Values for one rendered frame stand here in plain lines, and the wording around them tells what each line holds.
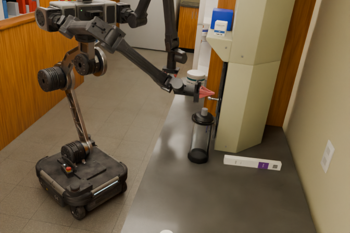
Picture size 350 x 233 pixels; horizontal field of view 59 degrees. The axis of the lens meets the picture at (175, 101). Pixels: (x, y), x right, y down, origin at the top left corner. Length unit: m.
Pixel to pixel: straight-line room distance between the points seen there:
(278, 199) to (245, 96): 0.47
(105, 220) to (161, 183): 1.22
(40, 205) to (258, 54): 2.00
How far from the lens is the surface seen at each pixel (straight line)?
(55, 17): 1.80
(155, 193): 1.32
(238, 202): 1.35
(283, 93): 1.91
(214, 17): 1.58
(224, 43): 1.41
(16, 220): 2.66
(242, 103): 1.50
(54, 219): 2.60
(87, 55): 2.07
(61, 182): 2.52
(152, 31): 6.54
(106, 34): 1.41
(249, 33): 1.40
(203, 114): 1.41
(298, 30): 1.81
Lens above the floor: 1.82
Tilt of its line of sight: 25 degrees down
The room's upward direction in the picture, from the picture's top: 5 degrees clockwise
